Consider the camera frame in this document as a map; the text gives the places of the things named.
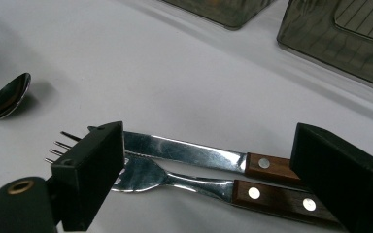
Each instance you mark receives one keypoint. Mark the translucent grey plastic bin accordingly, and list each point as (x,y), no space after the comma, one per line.
(320,42)
(226,13)

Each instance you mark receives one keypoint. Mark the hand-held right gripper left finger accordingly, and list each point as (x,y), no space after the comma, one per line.
(90,174)

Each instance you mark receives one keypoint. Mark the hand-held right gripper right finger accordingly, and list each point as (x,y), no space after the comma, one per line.
(346,181)

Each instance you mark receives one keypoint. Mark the metal spoon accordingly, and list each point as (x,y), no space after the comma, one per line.
(8,97)

